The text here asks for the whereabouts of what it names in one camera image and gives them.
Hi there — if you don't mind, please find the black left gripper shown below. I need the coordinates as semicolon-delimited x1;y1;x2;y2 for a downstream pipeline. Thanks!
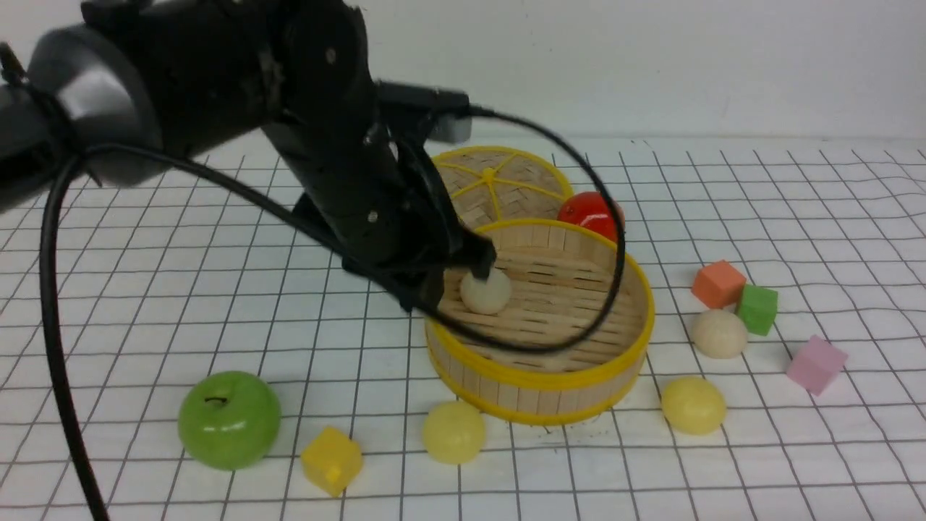
261;101;496;305

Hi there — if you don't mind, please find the white round bun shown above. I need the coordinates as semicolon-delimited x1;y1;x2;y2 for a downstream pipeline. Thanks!
459;268;513;315

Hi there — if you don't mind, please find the pale yellow round bun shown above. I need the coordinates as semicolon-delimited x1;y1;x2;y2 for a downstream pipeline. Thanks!
421;400;486;465

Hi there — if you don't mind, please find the beige round bun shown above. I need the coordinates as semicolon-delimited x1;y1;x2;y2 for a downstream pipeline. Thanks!
690;309;749;359

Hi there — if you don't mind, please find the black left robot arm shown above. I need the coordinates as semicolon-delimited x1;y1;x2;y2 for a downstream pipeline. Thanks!
2;1;496;305

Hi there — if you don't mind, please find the bamboo steamer lid yellow rim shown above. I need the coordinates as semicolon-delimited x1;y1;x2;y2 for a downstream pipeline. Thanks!
433;146;574;229

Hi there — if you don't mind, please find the bamboo steamer tray yellow rim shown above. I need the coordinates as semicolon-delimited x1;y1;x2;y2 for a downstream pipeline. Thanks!
424;219;655;425

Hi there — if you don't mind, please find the red plastic tomato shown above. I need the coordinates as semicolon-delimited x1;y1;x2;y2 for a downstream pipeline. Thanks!
556;191;621;244

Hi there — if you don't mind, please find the yellow foam cube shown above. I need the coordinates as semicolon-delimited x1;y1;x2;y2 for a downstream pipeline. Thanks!
299;425;364;497

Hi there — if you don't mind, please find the green plastic apple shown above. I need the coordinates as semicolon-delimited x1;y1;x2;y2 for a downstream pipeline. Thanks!
177;370;281;471

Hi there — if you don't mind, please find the orange foam cube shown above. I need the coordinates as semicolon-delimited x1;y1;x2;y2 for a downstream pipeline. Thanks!
691;260;747;309

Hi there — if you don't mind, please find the green foam cube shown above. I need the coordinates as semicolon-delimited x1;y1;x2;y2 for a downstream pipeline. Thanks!
735;284;778;336

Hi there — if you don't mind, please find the pink foam cube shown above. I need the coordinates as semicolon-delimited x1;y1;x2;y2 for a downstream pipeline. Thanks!
785;334;848;397

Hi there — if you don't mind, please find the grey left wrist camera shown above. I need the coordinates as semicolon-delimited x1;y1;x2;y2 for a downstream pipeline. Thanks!
375;80;472;145

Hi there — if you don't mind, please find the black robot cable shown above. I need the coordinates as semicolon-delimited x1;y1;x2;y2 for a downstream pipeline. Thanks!
40;106;627;521

